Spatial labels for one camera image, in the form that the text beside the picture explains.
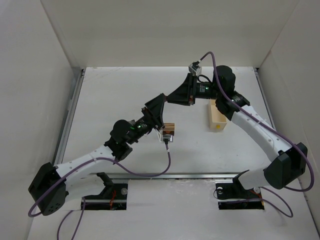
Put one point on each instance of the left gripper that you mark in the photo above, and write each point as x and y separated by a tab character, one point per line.
152	117

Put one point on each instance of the light striped wood block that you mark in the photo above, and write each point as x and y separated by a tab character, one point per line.
169	127

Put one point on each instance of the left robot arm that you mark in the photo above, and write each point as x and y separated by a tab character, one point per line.
51	186

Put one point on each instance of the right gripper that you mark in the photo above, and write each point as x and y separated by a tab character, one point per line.
193	89

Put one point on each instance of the aluminium front rail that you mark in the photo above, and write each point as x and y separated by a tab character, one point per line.
175	176

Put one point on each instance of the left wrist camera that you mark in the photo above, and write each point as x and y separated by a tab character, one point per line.
165	138

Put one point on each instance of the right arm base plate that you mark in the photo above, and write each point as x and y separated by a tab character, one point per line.
233	197

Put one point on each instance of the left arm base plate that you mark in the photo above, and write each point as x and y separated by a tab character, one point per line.
115	200

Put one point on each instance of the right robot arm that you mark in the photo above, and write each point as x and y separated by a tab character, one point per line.
287	162

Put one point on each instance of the dark brown arch block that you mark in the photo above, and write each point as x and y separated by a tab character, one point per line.
168	132

